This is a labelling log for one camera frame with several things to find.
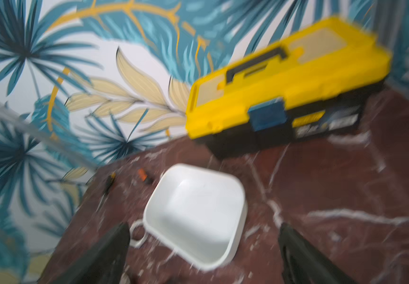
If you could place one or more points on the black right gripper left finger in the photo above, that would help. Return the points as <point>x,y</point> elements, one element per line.
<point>103,263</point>

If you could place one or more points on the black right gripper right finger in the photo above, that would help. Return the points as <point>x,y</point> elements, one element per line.
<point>305,264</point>

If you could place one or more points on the white plastic storage box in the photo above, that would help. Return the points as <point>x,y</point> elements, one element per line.
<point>197,213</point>

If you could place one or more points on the yellow black toolbox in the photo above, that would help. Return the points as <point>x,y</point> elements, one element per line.
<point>312,84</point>

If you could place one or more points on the black handled screwdriver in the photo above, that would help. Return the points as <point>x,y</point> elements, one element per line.
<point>108,185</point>

